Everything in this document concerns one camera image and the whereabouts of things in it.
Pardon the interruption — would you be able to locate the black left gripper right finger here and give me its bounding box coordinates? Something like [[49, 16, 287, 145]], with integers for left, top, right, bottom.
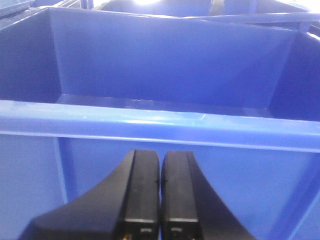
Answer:
[[161, 151, 255, 240]]

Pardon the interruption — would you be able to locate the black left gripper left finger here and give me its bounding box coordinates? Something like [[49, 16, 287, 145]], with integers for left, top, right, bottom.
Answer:
[[19, 149, 160, 240]]

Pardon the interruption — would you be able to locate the large blue plastic bin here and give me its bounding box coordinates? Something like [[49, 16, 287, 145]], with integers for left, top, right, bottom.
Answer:
[[0, 7, 320, 240]]

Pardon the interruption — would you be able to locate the blue bin behind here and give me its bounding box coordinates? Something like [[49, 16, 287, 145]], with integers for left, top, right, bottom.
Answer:
[[94, 0, 320, 23]]

